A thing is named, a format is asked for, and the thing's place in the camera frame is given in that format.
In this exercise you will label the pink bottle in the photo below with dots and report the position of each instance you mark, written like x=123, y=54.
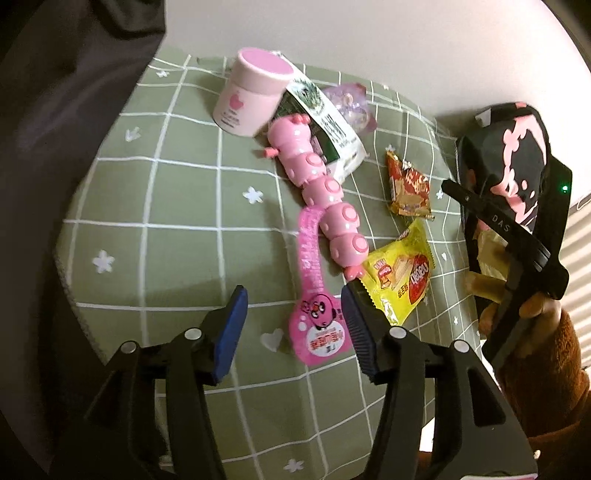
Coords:
x=249, y=92

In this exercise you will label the black cushion pink print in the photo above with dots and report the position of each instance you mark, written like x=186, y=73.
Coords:
x=491, y=147

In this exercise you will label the purple translucent packet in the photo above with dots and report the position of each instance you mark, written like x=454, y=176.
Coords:
x=352, y=104

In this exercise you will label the white pleated curtain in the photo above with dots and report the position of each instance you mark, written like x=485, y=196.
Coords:
x=579, y=277

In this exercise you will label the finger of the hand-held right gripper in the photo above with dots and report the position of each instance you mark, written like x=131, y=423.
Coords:
x=464, y=196

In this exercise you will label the red yellow snack packet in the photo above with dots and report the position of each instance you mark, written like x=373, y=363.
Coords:
x=408, y=190

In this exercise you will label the white packet green print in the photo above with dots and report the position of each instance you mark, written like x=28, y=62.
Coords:
x=342, y=134

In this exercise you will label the person's right hand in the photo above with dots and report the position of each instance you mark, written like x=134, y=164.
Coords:
x=541, y=308

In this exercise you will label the person's right forearm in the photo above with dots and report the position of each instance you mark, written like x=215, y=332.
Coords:
x=554, y=392

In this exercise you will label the pink caterpillar toy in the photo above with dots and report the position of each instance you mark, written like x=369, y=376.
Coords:
x=323, y=190

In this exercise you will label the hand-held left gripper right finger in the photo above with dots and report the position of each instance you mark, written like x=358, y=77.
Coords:
x=362, y=339

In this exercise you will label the pink candy toy packet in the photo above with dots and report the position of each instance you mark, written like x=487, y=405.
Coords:
x=316, y=333

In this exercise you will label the yellow wafer packet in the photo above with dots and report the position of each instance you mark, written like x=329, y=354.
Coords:
x=397, y=277

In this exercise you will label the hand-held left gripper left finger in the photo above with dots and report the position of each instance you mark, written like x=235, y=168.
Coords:
x=231, y=337

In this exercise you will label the green checked tablecloth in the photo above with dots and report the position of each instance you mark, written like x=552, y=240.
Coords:
x=184, y=207

